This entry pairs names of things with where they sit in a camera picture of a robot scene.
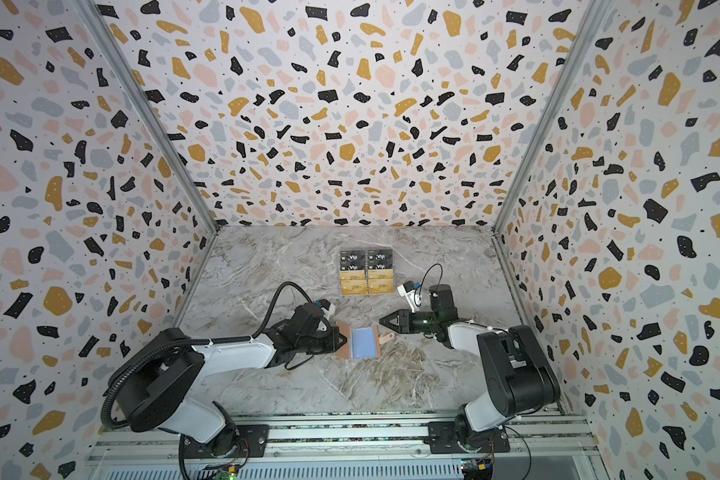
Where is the gold card front right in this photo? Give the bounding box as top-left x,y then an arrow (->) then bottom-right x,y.
368,279 -> 395,295

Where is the black VIP card rear left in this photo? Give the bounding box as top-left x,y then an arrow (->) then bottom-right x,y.
340,249 -> 367,261

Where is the clear acrylic card stand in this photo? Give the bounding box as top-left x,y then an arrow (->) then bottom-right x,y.
339,248 -> 394,295

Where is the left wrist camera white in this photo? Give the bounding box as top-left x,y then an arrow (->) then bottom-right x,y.
314,299 -> 336,320

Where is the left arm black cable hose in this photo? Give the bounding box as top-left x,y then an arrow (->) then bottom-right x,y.
100,281 -> 313,431

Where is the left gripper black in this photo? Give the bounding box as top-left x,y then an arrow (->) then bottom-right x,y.
301,325 -> 354,355

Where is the black VIP card rear right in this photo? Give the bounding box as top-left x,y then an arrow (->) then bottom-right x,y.
367,248 -> 393,259

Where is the black vip card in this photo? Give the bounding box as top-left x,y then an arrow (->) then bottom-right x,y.
340,255 -> 367,271
367,248 -> 393,259
368,255 -> 394,270
340,249 -> 367,261

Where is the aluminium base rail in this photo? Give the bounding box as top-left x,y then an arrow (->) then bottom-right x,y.
81,408 -> 609,479

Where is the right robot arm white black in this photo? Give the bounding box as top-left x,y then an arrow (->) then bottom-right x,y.
379,281 -> 561,449

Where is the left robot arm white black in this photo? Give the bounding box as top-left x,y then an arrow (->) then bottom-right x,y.
101,301 -> 349,444

